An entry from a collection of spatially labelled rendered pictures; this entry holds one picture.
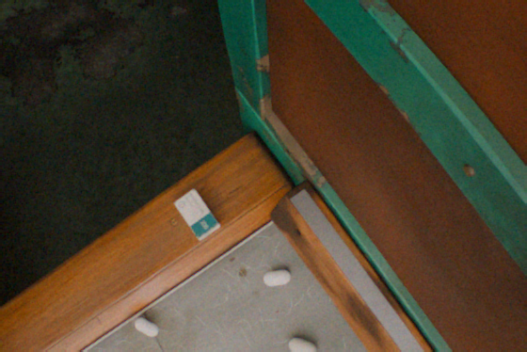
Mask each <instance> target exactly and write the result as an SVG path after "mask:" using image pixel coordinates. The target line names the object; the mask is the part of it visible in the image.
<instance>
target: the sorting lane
mask: <svg viewBox="0 0 527 352"><path fill-rule="evenodd" d="M282 269H285V270H287V271H288V272H289V273H290V275H291V278H290V280H289V281H288V282H287V283H285V284H281V285H275V286H269V285H267V284H266V283H265V282H264V275H265V274H266V273H267V272H268V271H274V270H282ZM138 318H145V319H146V320H148V321H149V322H152V323H154V324H155V325H156V326H157V327H158V334H157V335H155V336H152V337H150V336H148V335H146V334H145V333H143V332H142V331H140V330H138V329H136V327H135V322H136V320H137V319H138ZM294 338H299V339H301V338H302V339H304V340H305V341H307V342H310V343H314V346H315V347H316V352H368V351H367V350H366V348H365V347H364V345H363V344H362V343H361V342H360V341H359V338H358V337H357V336H356V334H355V332H354V331H353V329H352V328H350V327H349V324H348V323H346V321H345V320H344V318H343V316H342V315H341V313H340V312H339V311H338V310H337V307H336V306H335V305H334V303H333V301H332V300H331V299H330V298H329V296H328V294H327V293H325V291H324V290H323V288H322V287H321V284H319V282H318V281H317V280H316V278H315V277H314V276H313V275H312V274H311V271H310V269H309V268H308V267H307V266H305V264H304V263H303V262H302V260H301V259H300V258H299V256H298V255H297V253H296V252H295V250H294V249H293V248H292V246H291V245H290V244H289V242H288V241H287V240H286V239H285V237H284V236H283V235H282V234H281V231H280V230H279V228H278V227H277V226H276V224H275V223H274V222H273V221H272V222H271V223H268V224H266V225H265V226H263V227H262V228H261V229H259V230H258V231H256V233H254V234H253V235H251V236H250V237H249V238H248V239H247V240H245V241H244V242H241V243H240V244H238V245H237V246H235V247H234V248H233V249H232V250H230V251H229V252H227V253H226V254H225V255H224V254H223V255H222V256H220V257H219V258H218V259H217V260H216V261H214V262H213V263H211V264H208V265H207V266H205V268H204V269H202V270H201V271H200V272H199V273H196V274H195V275H194V276H193V277H191V278H190V279H189V280H185V281H184V282H183V283H182V284H181V285H179V286H178V287H177V286H176V287H175V289H173V290H172V291H170V292H169V293H167V294H166V295H164V296H162V297H161V298H159V299H158V300H156V301H155V302H154V303H152V304H151V305H150V306H148V308H145V309H144V310H142V312H139V313H137V314H136V315H135V316H133V317H131V319H129V320H127V321H126V322H125V323H123V324H121V325H120V326H119V327H117V328H115V329H114V330H112V332H111V331H110V332H109V333H108V334H107V335H104V336H103V338H102V339H99V341H97V342H95V343H94V344H92V345H90V346H89V347H88V348H86V349H84V350H83V352H292V350H291V349H290V347H289V343H290V341H291V340H293V339H294Z"/></svg>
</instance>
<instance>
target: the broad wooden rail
mask: <svg viewBox="0 0 527 352"><path fill-rule="evenodd" d="M294 187H295V185H294V184H293V182H292V180H291V179H290V177H289V176H288V175H287V173H286V172H285V169H284V168H283V167H282V166H281V165H280V164H279V162H278V161H277V159H276V158H275V157H274V155H273V154H272V153H271V151H269V150H268V148H267V147H266V146H265V144H264V143H263V141H262V140H261V139H260V138H259V137H258V136H257V134H256V133H255V132H251V133H248V134H247V135H246V136H244V137H242V138H241V139H238V140H236V141H235V142H233V143H232V144H231V145H230V146H229V147H228V148H226V149H225V150H224V151H222V152H220V153H219V154H217V155H216V156H214V157H213V158H211V159H210V160H208V161H207V162H206V163H205V164H203V165H202V166H201V167H199V168H196V169H194V170H193V171H191V172H190V173H189V174H188V175H186V176H185V177H183V178H182V179H181V180H180V181H178V182H177V183H176V184H175V185H173V186H172V187H170V188H169V189H167V190H164V192H162V193H161V194H159V195H158V196H156V197H155V198H154V199H153V200H151V201H150V202H148V203H147V204H145V205H143V206H142V207H140V208H139V209H137V211H135V212H134V213H133V214H131V215H130V216H127V217H126V218H124V220H122V222H120V223H119V224H118V225H115V226H114V227H113V228H112V229H111V230H109V231H108V232H105V233H104V234H102V236H100V237H99V238H97V239H95V240H94V241H93V242H92V243H91V244H89V245H88V246H86V247H84V248H83V249H82V250H80V251H78V252H77V253H75V254H74V256H72V257H71V258H70V259H68V260H67V261H66V262H63V263H62V264H61V265H59V266H58V267H56V268H55V269H54V270H53V271H52V272H49V273H48V274H47V275H46V276H44V277H42V278H41V279H40V280H38V281H37V282H35V283H34V284H32V285H31V286H30V287H28V288H27V289H25V290H24V291H23V292H21V293H19V294H18V295H17V296H15V297H14V298H13V299H12V300H10V301H8V303H6V304H4V305H3V306H2V307H1V308H0V352H83V350H84V349H86V348H88V347H89V346H90V345H92V344H94V343H95V342H97V341H99V339H102V338H103V336H104V335H107V334H108V333H109V332H110V331H111V332H112V330H114V329H115V328H117V327H119V326H120V325H121V324H123V323H125V322H126V321H127V320H129V319H131V317H133V316H135V315H136V314H137V313H139V312H142V310H144V309H145V308H148V306H150V305H151V304H152V303H154V302H155V301H156V300H158V299H159V298H161V297H162V296H164V295H166V294H167V293H169V292H170V291H172V290H173V289H175V287H176V286H177V287H178V286H179V285H181V284H182V283H183V282H184V281H185V280H189V279H190V278H191V277H193V276H194V275H195V274H196V273H199V272H200V271H201V270H202V269H204V268H205V266H207V265H208V264H211V263H213V262H214V261H216V260H217V259H218V258H219V257H220V256H222V255H223V254H224V255H225V254H226V253H227V252H229V251H230V250H232V249H233V248H234V247H235V246H237V245H238V244H240V243H241V242H244V241H245V240H247V239H248V238H249V237H250V236H251V235H253V234H254V233H256V231H258V230H259V229H261V228H262V227H263V226H265V225H266V224H268V223H271V222H272V220H271V219H270V213H271V212H272V210H273V209H274V208H275V206H276V205H277V204H278V203H279V201H280V200H281V199H282V197H284V195H285V194H286V193H287V192H289V191H290V190H292V189H293V188H294ZM193 189H195V190H196V191H197V193H199V194H200V196H201V198H202V199H203V201H204V202H205V203H206V205H207V207H208V209H209V211H210V212H211V214H212V215H213V216H214V218H215V219H216V220H217V222H218V223H219V225H220V227H219V228H218V229H216V230H215V231H213V232H212V233H211V234H210V235H208V236H205V237H204V238H202V239H201V240H199V239H198V238H197V236H196V235H195V234H194V233H193V232H192V230H191V229H190V227H189V226H188V224H187V223H186V221H185V220H184V218H183V216H182V215H181V214H180V212H179V211H178V210H177V207H176V206H175V204H174V202H175V201H176V200H178V199H179V198H181V197H182V196H183V195H185V194H186V193H188V192H190V191H191V190H193Z"/></svg>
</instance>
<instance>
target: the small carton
mask: <svg viewBox="0 0 527 352"><path fill-rule="evenodd" d="M174 204H175V206H176V207H177V210H178V211H179V212H180V214H181V215H182V216H183V218H184V220H185V221H186V223H187V224H188V226H189V227H190V229H191V230H192V232H193V233H194V234H195V235H196V236H197V238H198V239H199V240H201V239H202V238H204V237H205V236H208V235H210V234H211V233H212V232H213V231H215V230H216V229H218V228H219V227H220V225H219V223H218V222H217V220H216V219H215V218H214V216H213V215H212V214H211V212H210V211H209V209H208V207H207V205H206V203H205V202H204V201H203V199H202V198H201V196H200V194H199V193H197V191H196V190H195V189H193V190H191V191H190V192H188V193H186V194H185V195H183V196H182V197H181V198H179V199H178V200H176V201H175V202H174Z"/></svg>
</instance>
